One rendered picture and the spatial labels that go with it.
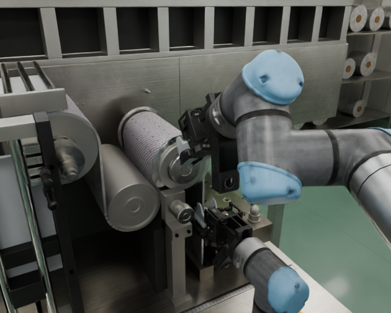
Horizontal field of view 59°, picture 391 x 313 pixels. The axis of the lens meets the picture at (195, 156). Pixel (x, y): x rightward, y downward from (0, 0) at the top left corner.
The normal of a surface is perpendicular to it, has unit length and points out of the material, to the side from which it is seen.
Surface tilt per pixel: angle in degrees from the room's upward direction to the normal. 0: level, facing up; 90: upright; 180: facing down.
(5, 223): 90
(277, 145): 45
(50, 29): 90
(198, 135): 50
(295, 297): 90
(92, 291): 0
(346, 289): 0
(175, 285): 90
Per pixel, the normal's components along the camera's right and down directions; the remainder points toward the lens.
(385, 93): -0.88, 0.19
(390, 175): -0.41, -0.77
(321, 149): 0.05, -0.25
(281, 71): 0.37, -0.30
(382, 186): -0.70, -0.59
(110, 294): 0.00, -0.91
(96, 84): 0.47, 0.36
